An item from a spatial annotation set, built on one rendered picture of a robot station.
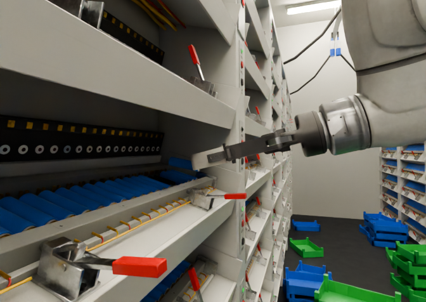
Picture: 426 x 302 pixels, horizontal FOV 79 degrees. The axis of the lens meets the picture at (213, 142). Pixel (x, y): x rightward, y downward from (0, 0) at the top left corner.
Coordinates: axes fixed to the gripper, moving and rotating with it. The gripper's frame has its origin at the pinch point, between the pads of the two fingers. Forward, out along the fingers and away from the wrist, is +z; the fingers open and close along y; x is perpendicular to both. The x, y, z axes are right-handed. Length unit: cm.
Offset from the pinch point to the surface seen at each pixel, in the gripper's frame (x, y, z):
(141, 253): 8.3, 24.8, 1.3
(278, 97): -37, -151, -14
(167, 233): 8.2, 18.7, 1.5
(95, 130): -8.0, 14.1, 12.8
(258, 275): 46, -54, 9
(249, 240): 27.0, -35.7, 5.1
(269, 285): 62, -80, 11
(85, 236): 5.2, 27.7, 4.8
